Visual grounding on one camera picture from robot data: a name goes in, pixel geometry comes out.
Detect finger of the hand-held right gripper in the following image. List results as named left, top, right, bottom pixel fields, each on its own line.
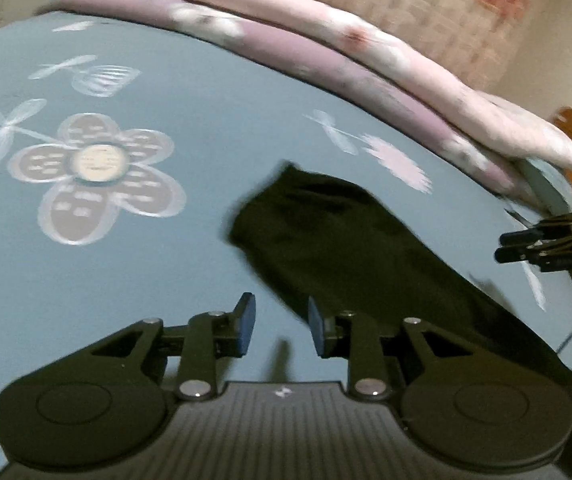
left=500, top=211, right=572, bottom=246
left=495, top=243, right=567, bottom=264

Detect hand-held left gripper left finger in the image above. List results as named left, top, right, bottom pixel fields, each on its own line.
left=91, top=292, right=257, bottom=401

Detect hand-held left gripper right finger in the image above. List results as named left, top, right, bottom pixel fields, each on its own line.
left=307, top=296, right=467, bottom=401

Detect black pants with white drawstring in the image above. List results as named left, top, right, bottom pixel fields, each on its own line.
left=227, top=160, right=572, bottom=401

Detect teal pillow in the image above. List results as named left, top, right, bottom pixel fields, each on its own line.
left=516, top=157, right=572, bottom=216

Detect pink floral quilt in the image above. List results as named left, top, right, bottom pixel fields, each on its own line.
left=48, top=0, right=572, bottom=171

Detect purple floral quilt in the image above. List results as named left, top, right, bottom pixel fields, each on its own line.
left=36, top=0, right=532, bottom=196

